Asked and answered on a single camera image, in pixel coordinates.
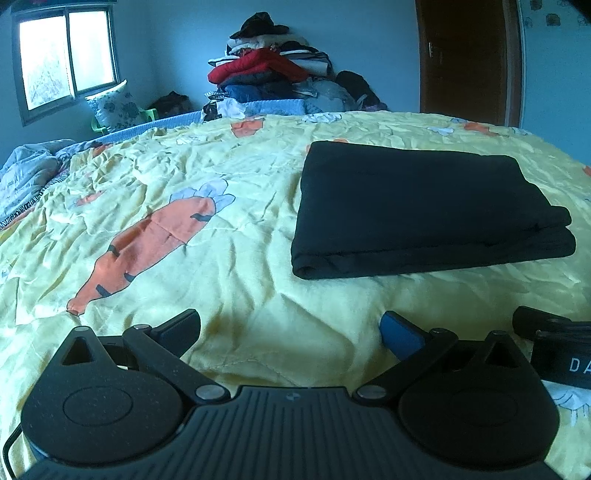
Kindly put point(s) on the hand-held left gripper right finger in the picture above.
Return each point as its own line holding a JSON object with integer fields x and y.
{"x": 402, "y": 338}

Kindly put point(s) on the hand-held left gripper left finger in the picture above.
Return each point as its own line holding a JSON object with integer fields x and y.
{"x": 181, "y": 326}

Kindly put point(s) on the black pants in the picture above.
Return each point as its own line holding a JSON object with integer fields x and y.
{"x": 415, "y": 207}

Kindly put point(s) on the yellow carrot print blanket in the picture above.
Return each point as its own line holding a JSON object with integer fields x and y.
{"x": 194, "y": 258}

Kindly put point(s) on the green plastic chair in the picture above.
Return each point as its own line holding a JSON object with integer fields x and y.
{"x": 150, "y": 114}

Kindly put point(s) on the pale blue quilt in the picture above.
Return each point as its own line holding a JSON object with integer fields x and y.
{"x": 32, "y": 170}

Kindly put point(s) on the dark bag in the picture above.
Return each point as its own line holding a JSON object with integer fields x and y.
{"x": 170, "y": 102}

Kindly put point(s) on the floral print pillow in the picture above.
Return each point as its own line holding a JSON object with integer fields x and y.
{"x": 117, "y": 106}

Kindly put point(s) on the light blue knit blanket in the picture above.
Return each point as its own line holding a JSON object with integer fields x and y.
{"x": 272, "y": 107}

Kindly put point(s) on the pile of folded clothes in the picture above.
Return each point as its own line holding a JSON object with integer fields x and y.
{"x": 272, "y": 69}

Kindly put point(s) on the brown wooden door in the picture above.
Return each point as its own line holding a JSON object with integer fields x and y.
{"x": 466, "y": 60}

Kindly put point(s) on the sliding glass window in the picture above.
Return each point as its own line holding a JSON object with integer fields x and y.
{"x": 64, "y": 60}

